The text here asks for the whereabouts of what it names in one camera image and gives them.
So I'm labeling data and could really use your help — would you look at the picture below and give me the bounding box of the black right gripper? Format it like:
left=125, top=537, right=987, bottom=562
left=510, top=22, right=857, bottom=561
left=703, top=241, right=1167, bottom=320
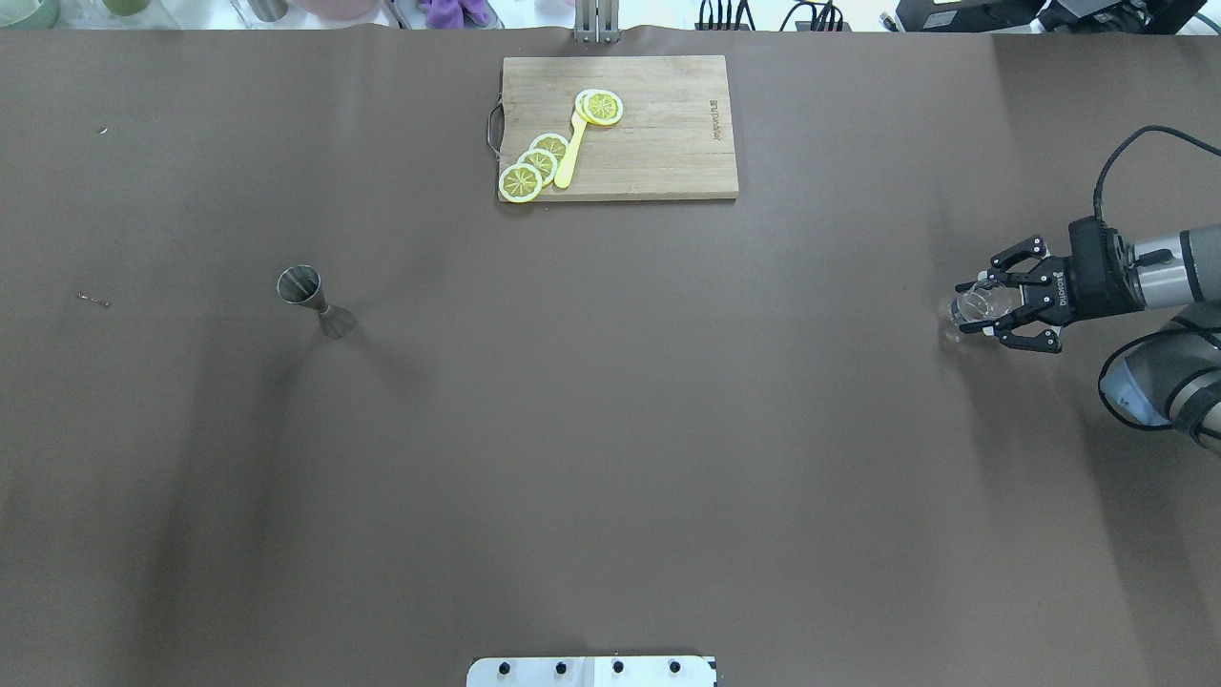
left=958, top=217, right=1147, bottom=355

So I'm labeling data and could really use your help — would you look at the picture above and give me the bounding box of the clear glass beaker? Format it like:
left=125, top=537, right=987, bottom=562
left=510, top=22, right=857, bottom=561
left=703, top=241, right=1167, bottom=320
left=941, top=279, right=1024, bottom=344

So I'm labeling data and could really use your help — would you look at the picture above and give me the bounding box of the steel jigger measuring cup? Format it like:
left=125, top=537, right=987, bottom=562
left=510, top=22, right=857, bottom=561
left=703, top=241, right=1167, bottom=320
left=276, top=264, right=357, bottom=339

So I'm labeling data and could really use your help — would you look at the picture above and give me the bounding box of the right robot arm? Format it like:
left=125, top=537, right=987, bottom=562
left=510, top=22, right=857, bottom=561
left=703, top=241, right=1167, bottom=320
left=947, top=217, right=1220, bottom=451

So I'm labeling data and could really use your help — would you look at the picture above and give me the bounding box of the green cup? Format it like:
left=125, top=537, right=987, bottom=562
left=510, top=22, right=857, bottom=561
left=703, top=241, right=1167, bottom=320
left=1, top=0, right=61, bottom=31

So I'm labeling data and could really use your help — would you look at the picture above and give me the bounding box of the wooden cutting board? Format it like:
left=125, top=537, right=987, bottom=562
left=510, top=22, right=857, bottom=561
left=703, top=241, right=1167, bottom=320
left=501, top=55, right=737, bottom=201

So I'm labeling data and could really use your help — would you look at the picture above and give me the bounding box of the lemon slice on knife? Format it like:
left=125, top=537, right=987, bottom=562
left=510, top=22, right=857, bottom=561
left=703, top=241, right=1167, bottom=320
left=574, top=90, right=625, bottom=126

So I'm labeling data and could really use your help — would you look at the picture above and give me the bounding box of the lemon slice inner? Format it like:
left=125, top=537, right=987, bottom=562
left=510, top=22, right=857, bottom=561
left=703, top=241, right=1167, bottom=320
left=530, top=132, right=569, bottom=161

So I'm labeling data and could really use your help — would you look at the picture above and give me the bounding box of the lemon slice middle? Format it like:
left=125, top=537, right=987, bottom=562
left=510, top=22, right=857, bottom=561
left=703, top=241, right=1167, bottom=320
left=518, top=146, right=560, bottom=187

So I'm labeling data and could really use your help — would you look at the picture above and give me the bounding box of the lemon slice outer end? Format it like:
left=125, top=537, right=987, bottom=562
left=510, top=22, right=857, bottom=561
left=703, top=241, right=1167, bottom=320
left=497, top=162, right=546, bottom=203

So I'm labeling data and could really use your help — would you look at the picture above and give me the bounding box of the purple cloth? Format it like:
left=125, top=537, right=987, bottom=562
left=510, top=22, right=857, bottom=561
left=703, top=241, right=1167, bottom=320
left=416, top=0, right=501, bottom=31

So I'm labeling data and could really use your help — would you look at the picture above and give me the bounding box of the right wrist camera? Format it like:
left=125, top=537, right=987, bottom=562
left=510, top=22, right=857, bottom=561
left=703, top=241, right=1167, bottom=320
left=1066, top=217, right=1147, bottom=322

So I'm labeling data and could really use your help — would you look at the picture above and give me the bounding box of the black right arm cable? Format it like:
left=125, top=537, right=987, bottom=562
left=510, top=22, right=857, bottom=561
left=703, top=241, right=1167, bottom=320
left=1092, top=124, right=1221, bottom=225

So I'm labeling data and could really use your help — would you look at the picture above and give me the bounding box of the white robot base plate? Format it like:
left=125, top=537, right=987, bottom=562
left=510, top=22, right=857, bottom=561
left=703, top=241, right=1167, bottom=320
left=466, top=654, right=718, bottom=686

